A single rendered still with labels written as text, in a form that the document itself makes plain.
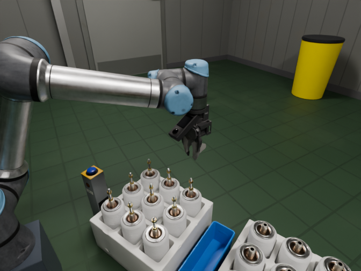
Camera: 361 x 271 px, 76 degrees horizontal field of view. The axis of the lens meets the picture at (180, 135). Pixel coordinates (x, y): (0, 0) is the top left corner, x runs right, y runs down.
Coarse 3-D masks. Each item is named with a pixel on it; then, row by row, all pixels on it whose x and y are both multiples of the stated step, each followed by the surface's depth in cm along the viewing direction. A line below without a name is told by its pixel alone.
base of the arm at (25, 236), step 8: (16, 232) 69; (24, 232) 72; (32, 232) 77; (8, 240) 67; (16, 240) 69; (24, 240) 71; (32, 240) 74; (0, 248) 66; (8, 248) 67; (16, 248) 69; (24, 248) 71; (32, 248) 74; (0, 256) 66; (8, 256) 67; (16, 256) 69; (24, 256) 71; (0, 264) 66; (8, 264) 67; (16, 264) 69
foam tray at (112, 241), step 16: (160, 176) 121; (144, 192) 111; (128, 208) 103; (208, 208) 103; (96, 224) 96; (192, 224) 96; (208, 224) 110; (96, 240) 105; (112, 240) 92; (176, 240) 89; (192, 240) 97; (112, 256) 101; (128, 256) 89; (144, 256) 84; (176, 256) 87
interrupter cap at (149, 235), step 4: (156, 224) 87; (148, 228) 86; (160, 228) 86; (148, 232) 84; (160, 232) 84; (164, 232) 84; (148, 236) 83; (152, 236) 83; (156, 236) 83; (160, 236) 83; (164, 236) 83; (148, 240) 81; (152, 240) 81; (156, 240) 81; (160, 240) 81
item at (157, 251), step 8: (152, 224) 88; (160, 224) 88; (144, 232) 85; (168, 232) 85; (144, 240) 82; (168, 240) 85; (144, 248) 86; (152, 248) 81; (160, 248) 82; (168, 248) 87; (152, 256) 84; (160, 256) 84
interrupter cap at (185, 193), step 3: (186, 189) 103; (195, 189) 103; (183, 192) 101; (186, 192) 101; (195, 192) 101; (198, 192) 101; (183, 195) 100; (186, 195) 100; (195, 195) 100; (198, 195) 99; (186, 198) 98; (189, 198) 98; (192, 198) 98; (195, 198) 98
